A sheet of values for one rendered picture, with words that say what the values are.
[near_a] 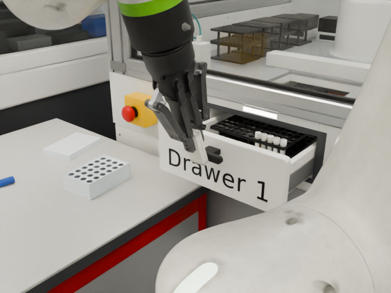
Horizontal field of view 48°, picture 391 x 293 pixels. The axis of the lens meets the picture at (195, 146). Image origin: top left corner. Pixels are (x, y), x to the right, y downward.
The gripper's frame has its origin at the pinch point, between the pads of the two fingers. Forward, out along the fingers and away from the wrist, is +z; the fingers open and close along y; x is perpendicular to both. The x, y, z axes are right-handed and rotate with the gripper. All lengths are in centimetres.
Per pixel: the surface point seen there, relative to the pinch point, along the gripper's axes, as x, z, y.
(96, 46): -80, 14, -40
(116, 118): -45, 18, -15
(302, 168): 12.9, 11.3, -12.6
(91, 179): -25.5, 11.4, 8.4
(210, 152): 1.1, 2.8, -2.2
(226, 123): -7.0, 9.3, -16.6
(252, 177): 8.4, 7.0, -3.4
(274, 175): 12.5, 5.4, -4.0
